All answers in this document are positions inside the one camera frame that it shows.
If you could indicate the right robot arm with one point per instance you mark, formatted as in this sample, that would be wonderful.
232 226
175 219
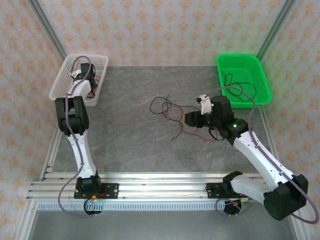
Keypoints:
260 160

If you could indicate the green plastic mesh basket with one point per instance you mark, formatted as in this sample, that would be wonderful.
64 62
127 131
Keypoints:
260 75

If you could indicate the white plastic mesh basket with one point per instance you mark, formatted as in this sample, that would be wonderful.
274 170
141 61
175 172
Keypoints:
62 82

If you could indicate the aluminium frame post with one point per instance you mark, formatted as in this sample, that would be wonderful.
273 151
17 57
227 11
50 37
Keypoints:
275 27
45 25

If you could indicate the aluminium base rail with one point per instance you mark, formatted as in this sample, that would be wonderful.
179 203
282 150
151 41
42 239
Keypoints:
162 186

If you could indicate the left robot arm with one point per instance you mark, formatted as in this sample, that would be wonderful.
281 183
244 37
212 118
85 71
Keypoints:
82 155

